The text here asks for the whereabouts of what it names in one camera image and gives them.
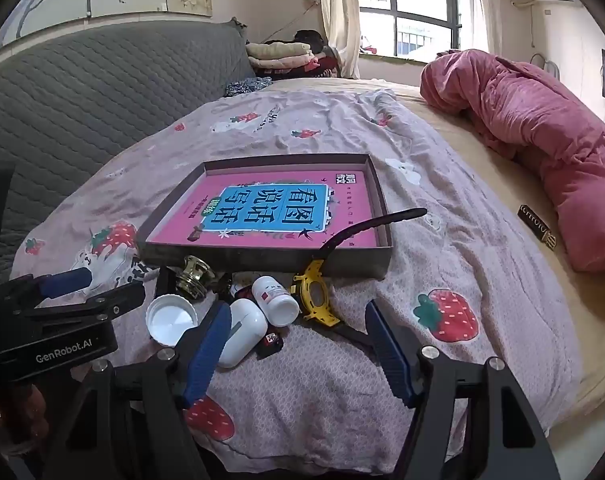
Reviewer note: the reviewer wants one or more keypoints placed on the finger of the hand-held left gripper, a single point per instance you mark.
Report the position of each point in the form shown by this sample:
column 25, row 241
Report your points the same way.
column 102, row 305
column 65, row 281

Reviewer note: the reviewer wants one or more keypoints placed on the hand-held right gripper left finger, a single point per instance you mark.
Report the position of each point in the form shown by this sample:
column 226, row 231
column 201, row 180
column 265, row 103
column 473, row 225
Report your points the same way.
column 207, row 352

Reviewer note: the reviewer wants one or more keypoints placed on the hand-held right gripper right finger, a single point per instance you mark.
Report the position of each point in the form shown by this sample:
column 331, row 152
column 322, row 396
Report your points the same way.
column 388, row 352

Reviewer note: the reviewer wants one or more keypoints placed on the white oblong bottle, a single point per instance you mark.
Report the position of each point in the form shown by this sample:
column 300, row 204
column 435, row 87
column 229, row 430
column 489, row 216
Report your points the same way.
column 245, row 330

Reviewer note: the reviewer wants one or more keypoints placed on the white ribbed plastic cap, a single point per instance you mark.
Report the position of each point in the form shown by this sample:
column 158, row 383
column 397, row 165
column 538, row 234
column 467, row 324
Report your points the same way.
column 172, row 320

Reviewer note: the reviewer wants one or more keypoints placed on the small black red object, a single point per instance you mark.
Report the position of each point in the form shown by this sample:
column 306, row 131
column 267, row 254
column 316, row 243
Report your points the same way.
column 270, row 345

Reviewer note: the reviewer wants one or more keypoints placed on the brass knob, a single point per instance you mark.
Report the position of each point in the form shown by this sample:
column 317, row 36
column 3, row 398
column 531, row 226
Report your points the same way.
column 195, row 277

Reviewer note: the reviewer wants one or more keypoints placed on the white pill bottle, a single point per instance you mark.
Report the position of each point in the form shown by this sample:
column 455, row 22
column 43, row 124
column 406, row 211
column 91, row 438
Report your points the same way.
column 277, row 305

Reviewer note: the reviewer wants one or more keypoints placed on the shallow grey cardboard box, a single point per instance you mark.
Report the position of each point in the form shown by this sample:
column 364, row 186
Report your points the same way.
column 262, row 262

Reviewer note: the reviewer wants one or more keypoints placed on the black and yellow wristwatch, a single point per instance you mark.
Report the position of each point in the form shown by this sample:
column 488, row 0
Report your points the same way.
column 307, row 272

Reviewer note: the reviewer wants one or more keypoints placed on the person's left hand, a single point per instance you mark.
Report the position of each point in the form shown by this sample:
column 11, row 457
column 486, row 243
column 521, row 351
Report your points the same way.
column 12, row 417

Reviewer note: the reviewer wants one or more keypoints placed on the small dark object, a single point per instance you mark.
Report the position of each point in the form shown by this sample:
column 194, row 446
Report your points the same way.
column 237, row 291

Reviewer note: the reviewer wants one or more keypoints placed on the beige mattress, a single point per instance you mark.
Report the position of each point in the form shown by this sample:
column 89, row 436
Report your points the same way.
column 522, row 285

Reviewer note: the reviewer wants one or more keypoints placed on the pink and blue book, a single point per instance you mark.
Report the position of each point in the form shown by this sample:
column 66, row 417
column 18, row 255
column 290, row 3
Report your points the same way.
column 282, row 210

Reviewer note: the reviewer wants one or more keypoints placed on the grey quilted headboard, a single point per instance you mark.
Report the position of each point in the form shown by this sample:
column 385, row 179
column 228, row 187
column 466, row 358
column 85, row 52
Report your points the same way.
column 107, row 100

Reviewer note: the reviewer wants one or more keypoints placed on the black gold mattress label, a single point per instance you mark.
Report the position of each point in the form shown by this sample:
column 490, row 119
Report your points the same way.
column 537, row 225

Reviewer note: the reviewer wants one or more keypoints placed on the strawberry print bed sheet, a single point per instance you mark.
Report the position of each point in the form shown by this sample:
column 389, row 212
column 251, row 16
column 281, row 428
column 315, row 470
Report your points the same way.
column 332, row 135

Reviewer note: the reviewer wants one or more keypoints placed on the blue floral cloth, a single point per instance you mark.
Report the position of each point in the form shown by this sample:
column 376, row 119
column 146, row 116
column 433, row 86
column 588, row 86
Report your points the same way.
column 247, row 87

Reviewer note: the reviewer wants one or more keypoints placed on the pink quilt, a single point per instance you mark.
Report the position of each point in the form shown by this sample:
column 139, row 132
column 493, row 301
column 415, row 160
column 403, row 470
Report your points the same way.
column 532, row 120

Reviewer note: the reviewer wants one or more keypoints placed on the pile of folded clothes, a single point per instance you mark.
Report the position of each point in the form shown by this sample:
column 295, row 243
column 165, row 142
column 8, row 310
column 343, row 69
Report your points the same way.
column 317, row 62

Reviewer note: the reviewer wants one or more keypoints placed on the colourful bag on windowsill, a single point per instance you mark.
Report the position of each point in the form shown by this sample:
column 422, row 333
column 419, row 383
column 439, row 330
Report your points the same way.
column 368, row 46

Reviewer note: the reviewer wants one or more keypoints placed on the cream folded blanket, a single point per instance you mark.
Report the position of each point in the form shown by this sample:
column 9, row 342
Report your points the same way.
column 277, row 51

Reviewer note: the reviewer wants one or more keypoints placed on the black framed window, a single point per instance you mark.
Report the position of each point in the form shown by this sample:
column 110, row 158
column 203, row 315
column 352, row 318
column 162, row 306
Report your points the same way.
column 407, row 15

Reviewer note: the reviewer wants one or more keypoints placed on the cream curtain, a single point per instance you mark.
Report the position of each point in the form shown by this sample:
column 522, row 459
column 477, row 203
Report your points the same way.
column 477, row 5
column 337, row 15

